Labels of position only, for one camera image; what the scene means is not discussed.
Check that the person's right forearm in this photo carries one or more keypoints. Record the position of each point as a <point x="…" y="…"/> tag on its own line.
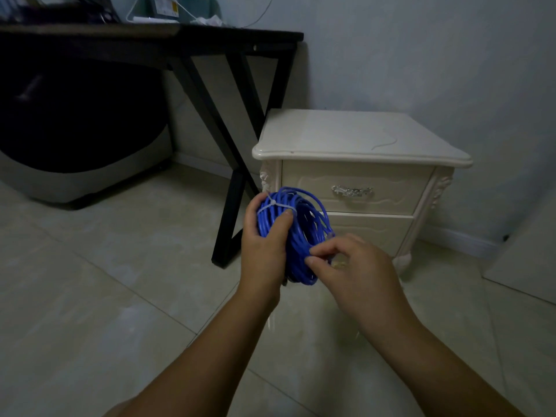
<point x="438" y="369"/>

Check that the cream bedside cabinet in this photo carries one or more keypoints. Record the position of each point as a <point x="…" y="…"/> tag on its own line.
<point x="365" y="169"/>

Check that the person's left forearm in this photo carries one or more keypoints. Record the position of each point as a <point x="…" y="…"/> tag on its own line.
<point x="204" y="364"/>

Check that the black desk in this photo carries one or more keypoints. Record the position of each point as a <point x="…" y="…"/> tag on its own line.
<point x="208" y="82"/>

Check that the person's left thumb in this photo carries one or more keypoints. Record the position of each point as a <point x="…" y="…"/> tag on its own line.
<point x="278" y="230"/>

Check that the teal box with label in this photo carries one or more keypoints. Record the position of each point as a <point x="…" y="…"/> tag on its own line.
<point x="171" y="7"/>

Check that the crumpled white paper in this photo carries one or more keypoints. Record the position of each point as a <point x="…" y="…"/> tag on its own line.
<point x="208" y="20"/>

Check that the person's left hand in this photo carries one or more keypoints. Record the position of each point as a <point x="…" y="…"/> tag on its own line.
<point x="263" y="260"/>

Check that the person's right thumb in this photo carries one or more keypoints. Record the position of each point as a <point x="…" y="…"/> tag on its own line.
<point x="319" y="267"/>

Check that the person's right hand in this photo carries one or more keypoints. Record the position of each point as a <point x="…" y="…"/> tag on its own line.
<point x="365" y="282"/>

